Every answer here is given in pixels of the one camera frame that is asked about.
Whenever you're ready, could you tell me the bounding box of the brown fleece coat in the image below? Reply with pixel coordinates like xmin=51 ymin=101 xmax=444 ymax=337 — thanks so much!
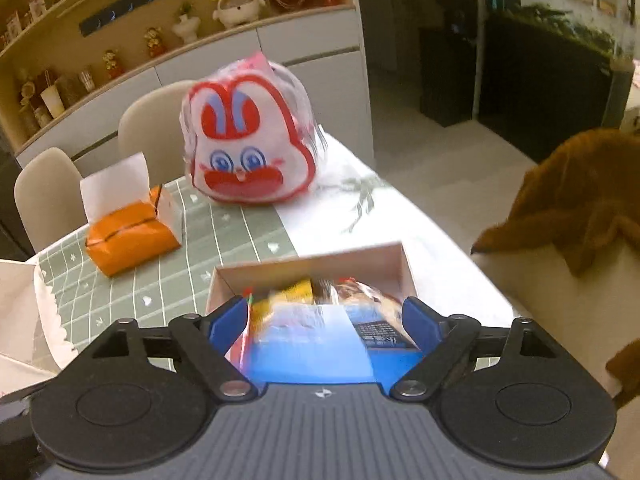
xmin=470 ymin=127 xmax=640 ymax=406

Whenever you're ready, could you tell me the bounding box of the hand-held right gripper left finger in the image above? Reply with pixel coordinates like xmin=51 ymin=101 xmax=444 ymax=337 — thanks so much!
xmin=75 ymin=296 xmax=258 ymax=402

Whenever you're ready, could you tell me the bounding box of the orange tissue pack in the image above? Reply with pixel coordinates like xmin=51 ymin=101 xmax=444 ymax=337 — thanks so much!
xmin=80 ymin=152 xmax=184 ymax=279

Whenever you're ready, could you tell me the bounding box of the red doll figurine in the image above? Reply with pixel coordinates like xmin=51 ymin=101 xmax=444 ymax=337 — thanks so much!
xmin=144 ymin=27 xmax=167 ymax=59
xmin=101 ymin=49 xmax=124 ymax=80

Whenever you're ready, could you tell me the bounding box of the black water dispenser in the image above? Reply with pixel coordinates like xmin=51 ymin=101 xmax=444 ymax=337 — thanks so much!
xmin=419 ymin=0 xmax=479 ymax=127

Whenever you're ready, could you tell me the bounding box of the pink cardboard box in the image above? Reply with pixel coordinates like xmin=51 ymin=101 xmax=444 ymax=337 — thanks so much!
xmin=206 ymin=241 xmax=422 ymax=323

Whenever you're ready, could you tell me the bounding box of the black fish tank cabinet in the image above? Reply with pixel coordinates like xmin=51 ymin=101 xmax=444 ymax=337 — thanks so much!
xmin=479 ymin=0 xmax=635 ymax=163

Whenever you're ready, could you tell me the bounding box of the cream dining chair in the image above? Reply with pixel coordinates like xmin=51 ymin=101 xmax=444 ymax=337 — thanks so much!
xmin=14 ymin=147 xmax=85 ymax=255
xmin=117 ymin=80 xmax=203 ymax=183

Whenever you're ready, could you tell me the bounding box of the red rabbit bag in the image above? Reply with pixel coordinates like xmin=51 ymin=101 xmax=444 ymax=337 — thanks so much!
xmin=179 ymin=51 xmax=329 ymax=207

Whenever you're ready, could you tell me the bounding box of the white bunny planter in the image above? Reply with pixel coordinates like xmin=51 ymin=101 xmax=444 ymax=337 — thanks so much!
xmin=209 ymin=0 xmax=267 ymax=30

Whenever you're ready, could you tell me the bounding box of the white paper bag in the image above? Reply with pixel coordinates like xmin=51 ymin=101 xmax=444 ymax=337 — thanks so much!
xmin=0 ymin=258 xmax=82 ymax=402

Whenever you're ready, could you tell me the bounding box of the blue snack packet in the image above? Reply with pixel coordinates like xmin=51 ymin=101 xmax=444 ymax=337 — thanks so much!
xmin=225 ymin=302 xmax=427 ymax=395

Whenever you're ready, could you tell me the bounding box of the white vase figurine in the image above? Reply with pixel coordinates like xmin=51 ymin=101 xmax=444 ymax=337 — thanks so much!
xmin=171 ymin=2 xmax=202 ymax=44

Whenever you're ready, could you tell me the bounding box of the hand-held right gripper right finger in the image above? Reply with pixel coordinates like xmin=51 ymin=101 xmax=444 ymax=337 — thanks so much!
xmin=390 ymin=296 xmax=576 ymax=402

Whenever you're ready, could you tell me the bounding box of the cream chair with coat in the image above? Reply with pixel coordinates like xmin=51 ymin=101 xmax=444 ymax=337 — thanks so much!
xmin=471 ymin=237 xmax=640 ymax=413

